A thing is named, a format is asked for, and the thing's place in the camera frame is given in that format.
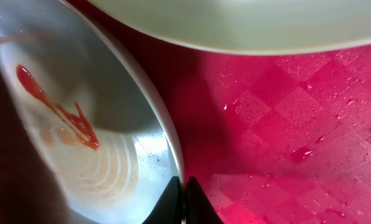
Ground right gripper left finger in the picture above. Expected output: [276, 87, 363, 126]
[143, 176, 182, 224]

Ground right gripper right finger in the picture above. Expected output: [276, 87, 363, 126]
[185, 177, 223, 224]

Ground white plate front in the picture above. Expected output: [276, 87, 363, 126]
[0, 1, 184, 223]

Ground white plate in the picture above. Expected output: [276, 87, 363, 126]
[0, 1, 184, 223]
[90, 0, 371, 55]

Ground green sponge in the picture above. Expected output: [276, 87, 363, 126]
[0, 34, 71, 224]

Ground red plastic tray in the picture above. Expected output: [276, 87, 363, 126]
[73, 1, 371, 223]

